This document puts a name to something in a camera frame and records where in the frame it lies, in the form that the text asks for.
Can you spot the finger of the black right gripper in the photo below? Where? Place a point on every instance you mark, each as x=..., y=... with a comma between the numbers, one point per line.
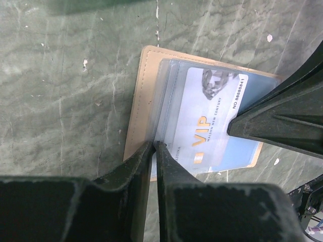
x=290, y=116

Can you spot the tan card holder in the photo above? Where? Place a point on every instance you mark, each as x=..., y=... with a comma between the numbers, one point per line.
x=160, y=76

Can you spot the silver VIP credit card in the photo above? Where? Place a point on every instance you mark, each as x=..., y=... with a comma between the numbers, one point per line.
x=210, y=99

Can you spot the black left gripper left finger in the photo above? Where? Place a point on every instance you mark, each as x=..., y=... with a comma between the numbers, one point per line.
x=109, y=208

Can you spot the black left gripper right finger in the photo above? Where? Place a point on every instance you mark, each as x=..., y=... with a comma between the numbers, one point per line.
x=190, y=210

